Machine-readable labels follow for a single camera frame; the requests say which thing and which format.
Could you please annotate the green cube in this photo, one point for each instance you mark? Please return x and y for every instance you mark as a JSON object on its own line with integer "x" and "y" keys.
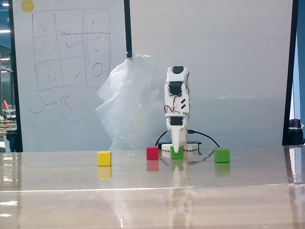
{"x": 222, "y": 155}
{"x": 180, "y": 155}

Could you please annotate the red flag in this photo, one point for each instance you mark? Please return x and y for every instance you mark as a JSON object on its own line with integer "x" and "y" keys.
{"x": 4, "y": 105}

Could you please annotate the black whiteboard frame post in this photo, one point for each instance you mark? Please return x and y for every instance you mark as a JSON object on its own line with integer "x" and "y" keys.
{"x": 290, "y": 71}
{"x": 128, "y": 28}
{"x": 14, "y": 71}

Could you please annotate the black bundled object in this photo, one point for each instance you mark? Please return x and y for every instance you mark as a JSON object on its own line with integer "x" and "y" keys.
{"x": 295, "y": 133}

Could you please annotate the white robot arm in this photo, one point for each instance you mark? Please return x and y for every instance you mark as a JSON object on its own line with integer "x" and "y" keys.
{"x": 176, "y": 77}

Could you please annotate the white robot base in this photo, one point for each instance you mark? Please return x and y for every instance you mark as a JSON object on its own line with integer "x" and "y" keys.
{"x": 191, "y": 146}

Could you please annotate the yellow round magnet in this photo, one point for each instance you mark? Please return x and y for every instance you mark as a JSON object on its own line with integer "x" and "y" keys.
{"x": 27, "y": 5}

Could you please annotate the whiteboard with marker drawings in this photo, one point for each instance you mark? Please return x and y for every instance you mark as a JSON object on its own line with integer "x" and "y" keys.
{"x": 71, "y": 119}

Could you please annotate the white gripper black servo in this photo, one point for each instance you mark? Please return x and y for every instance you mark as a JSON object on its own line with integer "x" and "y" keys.
{"x": 176, "y": 121}

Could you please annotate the yellow cube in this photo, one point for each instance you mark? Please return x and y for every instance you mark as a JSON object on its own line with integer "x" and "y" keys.
{"x": 104, "y": 159}

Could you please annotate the plain whiteboard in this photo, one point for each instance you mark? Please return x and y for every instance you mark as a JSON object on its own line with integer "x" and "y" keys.
{"x": 214, "y": 59}

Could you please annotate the red cube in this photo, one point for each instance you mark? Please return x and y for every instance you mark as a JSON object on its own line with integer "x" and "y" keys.
{"x": 152, "y": 153}

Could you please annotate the clear plastic bag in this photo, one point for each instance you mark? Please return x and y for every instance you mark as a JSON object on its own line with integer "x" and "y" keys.
{"x": 124, "y": 102}

